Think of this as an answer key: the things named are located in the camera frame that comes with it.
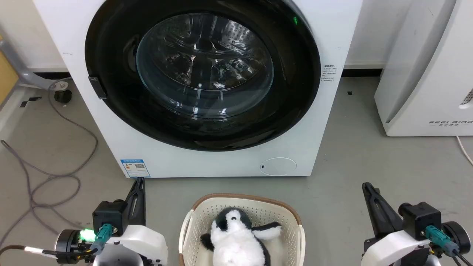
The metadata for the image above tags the grey floor cable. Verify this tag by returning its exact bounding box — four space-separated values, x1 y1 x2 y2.
0 78 99 247

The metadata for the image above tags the small printed warning label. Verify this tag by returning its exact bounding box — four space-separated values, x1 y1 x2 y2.
322 64 337 82

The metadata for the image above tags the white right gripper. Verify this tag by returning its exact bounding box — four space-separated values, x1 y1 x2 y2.
361 182 472 266

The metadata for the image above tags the yellow wooden panel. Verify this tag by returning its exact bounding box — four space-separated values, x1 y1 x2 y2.
0 35 20 106

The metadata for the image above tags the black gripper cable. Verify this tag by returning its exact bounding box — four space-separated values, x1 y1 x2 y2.
424 225 473 266
0 223 113 260

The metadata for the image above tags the white floor-standing appliance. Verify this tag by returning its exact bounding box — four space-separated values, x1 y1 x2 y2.
374 0 473 137

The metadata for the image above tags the black white penguin plush toy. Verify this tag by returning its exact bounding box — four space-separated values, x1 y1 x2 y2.
200 207 282 266

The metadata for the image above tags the grey metal frame leg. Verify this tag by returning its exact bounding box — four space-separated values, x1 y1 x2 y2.
0 37 71 91

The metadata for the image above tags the white floor cable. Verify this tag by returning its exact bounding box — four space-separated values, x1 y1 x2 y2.
456 136 473 166

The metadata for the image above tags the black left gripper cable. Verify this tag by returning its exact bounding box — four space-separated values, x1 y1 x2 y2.
0 223 113 260

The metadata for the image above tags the blue energy label sticker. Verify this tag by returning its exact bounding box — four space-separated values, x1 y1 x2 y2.
120 159 151 178

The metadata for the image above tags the cream perforated laundry basket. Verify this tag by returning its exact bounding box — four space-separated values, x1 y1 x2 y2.
179 193 306 266

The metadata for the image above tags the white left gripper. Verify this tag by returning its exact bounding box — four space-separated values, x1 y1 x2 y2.
55 177 169 266

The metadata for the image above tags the black caster wheel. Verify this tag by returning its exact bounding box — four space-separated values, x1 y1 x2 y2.
54 90 73 105

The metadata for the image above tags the round black glass washer door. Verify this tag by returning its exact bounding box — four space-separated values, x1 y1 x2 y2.
84 0 321 152

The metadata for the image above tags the white front-load washing machine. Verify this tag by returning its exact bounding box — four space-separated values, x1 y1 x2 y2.
33 0 363 179

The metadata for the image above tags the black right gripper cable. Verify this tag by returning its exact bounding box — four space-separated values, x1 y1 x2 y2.
424 225 473 266

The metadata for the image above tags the oval drain filter cover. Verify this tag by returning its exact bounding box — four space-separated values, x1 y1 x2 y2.
260 157 297 176

